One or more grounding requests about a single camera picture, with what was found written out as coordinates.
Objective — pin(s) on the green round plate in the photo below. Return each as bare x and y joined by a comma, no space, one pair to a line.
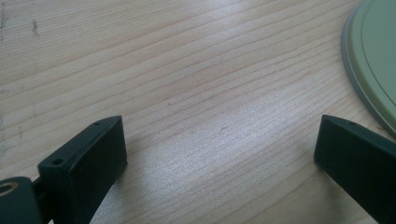
375,59

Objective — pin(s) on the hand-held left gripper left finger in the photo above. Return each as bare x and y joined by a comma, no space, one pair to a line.
84,174

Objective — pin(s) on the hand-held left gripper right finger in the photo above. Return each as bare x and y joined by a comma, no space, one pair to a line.
358,165

